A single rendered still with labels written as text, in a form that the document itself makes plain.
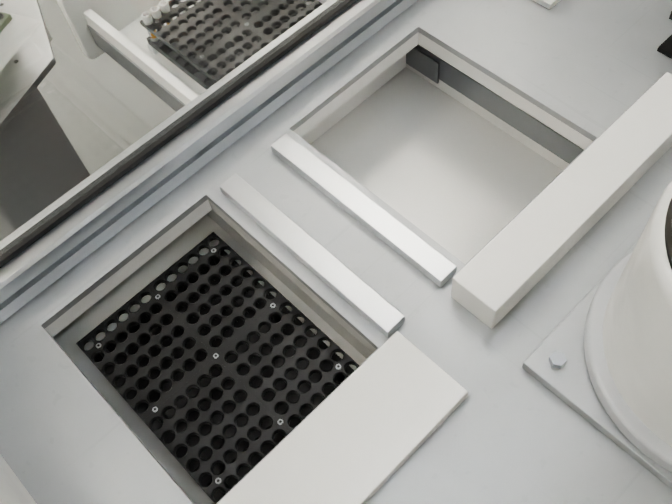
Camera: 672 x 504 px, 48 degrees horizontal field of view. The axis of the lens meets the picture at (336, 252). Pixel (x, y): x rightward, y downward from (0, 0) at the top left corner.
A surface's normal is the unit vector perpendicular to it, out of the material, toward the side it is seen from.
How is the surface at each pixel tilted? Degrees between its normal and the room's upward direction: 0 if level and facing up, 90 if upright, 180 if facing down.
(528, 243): 0
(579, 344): 0
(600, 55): 0
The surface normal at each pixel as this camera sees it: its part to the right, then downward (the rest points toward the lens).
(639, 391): -0.88, 0.44
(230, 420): -0.08, -0.51
